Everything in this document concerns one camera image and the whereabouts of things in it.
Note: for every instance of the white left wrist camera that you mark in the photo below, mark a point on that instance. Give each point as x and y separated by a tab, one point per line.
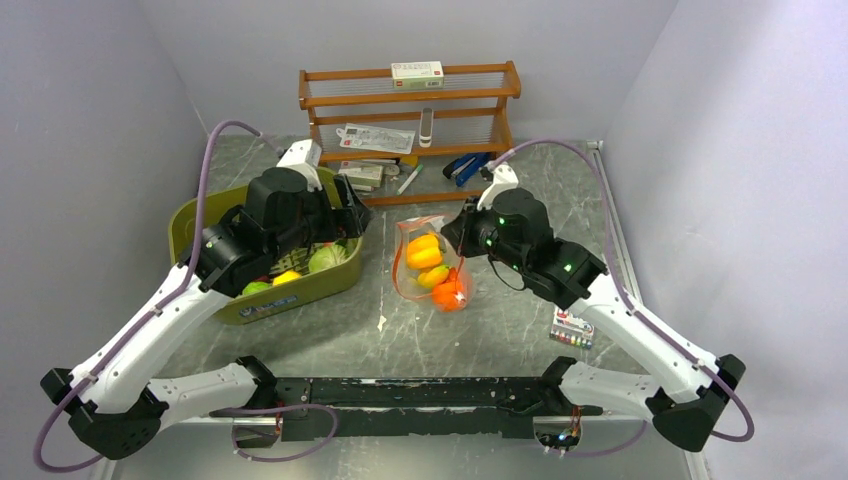
303	157

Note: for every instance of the orange tangerine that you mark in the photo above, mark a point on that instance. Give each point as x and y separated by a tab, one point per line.
449	296

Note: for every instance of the white green box lower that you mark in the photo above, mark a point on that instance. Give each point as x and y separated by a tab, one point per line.
362	173

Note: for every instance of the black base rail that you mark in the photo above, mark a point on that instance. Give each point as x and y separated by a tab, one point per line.
357	407

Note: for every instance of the green cabbage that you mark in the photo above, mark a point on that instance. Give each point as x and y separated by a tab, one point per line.
327	257

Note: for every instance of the green white marker pen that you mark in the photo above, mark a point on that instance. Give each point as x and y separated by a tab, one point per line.
413	175

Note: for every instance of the colourful marker set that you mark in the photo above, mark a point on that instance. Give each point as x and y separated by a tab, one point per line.
571	330

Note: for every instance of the clear zip top bag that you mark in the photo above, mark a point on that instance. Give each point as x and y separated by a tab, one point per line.
405	279

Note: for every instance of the white grey small device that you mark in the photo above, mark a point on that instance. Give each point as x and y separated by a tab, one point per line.
425	131

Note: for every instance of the white flat packet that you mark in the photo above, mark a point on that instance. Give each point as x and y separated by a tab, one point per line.
373	138

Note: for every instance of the orange bell pepper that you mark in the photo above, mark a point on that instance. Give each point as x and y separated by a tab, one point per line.
424	252

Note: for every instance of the orange wooden shelf rack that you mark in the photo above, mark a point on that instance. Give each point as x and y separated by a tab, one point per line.
356	115

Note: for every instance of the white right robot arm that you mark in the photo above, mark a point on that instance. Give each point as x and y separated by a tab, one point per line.
685	388

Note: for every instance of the white green box on shelf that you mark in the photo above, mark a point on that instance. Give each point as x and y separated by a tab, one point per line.
417	75

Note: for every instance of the blue stapler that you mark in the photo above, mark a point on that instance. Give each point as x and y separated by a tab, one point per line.
462	169

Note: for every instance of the yellow banana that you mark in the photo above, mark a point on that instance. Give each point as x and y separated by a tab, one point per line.
433	277

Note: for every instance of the olive green plastic bin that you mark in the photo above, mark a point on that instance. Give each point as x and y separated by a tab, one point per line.
331	285

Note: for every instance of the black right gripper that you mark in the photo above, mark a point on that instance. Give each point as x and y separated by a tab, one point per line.
459	231

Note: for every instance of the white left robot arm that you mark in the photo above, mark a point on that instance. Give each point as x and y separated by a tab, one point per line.
115	401

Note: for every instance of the green lime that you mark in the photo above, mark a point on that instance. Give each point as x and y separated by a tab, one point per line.
255	287

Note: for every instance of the yellow lemon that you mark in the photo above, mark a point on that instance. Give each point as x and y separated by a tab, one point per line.
286	277

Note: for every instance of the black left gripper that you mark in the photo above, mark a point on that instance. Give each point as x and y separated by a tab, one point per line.
349	220

